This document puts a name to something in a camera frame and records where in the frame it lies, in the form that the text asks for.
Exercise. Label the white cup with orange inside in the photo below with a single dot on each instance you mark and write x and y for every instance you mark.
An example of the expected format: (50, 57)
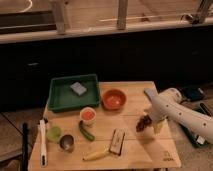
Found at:
(88, 115)

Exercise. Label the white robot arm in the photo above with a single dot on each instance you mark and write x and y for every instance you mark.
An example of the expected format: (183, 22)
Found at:
(166, 104)

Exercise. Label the yellow banana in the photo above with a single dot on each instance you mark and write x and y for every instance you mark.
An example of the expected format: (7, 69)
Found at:
(96, 155)

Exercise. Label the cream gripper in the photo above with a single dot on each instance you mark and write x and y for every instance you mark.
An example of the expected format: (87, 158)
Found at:
(157, 127)

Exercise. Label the green bin with items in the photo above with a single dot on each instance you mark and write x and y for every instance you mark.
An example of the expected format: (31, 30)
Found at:
(196, 140)

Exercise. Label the green plastic tray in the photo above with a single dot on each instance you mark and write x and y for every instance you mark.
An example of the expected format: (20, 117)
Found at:
(62, 98)

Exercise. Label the brown chocolate bar box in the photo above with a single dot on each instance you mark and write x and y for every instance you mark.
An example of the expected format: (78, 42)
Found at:
(117, 141)

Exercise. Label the green cucumber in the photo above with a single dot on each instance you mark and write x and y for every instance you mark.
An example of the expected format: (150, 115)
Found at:
(85, 133)

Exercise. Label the red bowl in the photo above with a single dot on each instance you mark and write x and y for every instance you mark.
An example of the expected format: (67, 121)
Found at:
(113, 99)

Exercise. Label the small steel cup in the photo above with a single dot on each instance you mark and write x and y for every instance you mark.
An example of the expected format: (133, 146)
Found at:
(66, 143)

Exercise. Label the light green cup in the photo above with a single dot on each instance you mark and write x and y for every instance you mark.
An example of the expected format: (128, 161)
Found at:
(54, 134)

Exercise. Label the grey blue sponge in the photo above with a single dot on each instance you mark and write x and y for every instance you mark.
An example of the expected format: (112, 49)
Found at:
(78, 88)

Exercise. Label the black pole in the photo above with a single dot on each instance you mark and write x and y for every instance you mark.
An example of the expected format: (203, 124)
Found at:
(24, 165)

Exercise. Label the dark purple grape bunch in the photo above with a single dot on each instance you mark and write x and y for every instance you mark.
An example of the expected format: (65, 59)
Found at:
(144, 122)

